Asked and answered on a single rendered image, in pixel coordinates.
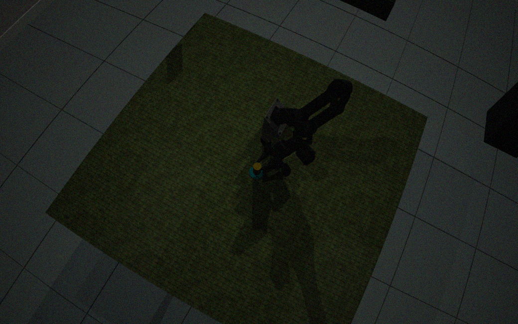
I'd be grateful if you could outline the yellow cylinder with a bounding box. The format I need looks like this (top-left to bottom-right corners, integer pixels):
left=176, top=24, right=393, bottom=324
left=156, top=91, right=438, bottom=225
left=253, top=162, right=261, bottom=175

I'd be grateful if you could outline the cyan circle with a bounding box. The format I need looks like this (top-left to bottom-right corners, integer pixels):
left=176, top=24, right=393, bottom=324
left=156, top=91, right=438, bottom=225
left=250, top=167, right=263, bottom=179

